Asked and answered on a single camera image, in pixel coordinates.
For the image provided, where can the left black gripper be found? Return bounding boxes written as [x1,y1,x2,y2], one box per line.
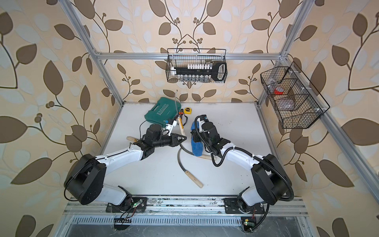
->
[152,132,187,149]

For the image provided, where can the blue microfiber rag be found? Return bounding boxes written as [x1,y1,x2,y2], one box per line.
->
[191,121,203,157]

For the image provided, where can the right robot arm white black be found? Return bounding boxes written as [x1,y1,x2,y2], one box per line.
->
[191,116,295,208]

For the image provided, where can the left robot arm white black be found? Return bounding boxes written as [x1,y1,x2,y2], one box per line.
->
[64,124,187,209]

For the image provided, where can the yellow black tape measure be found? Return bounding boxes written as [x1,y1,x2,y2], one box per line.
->
[184,107,192,115]

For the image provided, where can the green plastic tool case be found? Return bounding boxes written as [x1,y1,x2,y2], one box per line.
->
[144,97,181,127]

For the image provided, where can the black socket bit holder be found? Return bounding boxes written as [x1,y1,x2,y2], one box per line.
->
[166,61,228,83]

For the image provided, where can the red item in basket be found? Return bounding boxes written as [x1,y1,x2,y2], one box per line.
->
[274,87,285,95]

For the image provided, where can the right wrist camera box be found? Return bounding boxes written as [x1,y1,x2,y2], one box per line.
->
[196,115,208,133]

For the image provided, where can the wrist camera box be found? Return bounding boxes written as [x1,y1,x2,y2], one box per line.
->
[164,119,177,136]
[196,115,208,133]

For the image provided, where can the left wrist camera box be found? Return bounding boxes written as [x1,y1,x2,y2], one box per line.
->
[164,119,177,136]

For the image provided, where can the black red handled pliers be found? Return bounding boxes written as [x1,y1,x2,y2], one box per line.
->
[178,109,188,126]

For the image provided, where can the aluminium front rail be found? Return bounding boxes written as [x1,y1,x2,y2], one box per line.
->
[64,195,309,217]

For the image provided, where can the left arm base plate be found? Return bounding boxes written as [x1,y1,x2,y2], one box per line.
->
[106,197,148,213]

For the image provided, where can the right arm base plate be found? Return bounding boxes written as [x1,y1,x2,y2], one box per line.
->
[223,197,265,215]

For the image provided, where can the back wall wire basket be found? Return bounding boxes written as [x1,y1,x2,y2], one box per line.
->
[165,47,228,84]

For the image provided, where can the wall wire basket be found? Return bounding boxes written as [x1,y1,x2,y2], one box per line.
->
[260,62,330,129]
[165,47,228,84]

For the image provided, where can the right wall wire basket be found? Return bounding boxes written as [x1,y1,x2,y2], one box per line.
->
[260,62,330,129]

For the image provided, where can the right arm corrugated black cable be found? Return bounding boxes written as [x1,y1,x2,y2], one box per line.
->
[193,115,295,232]

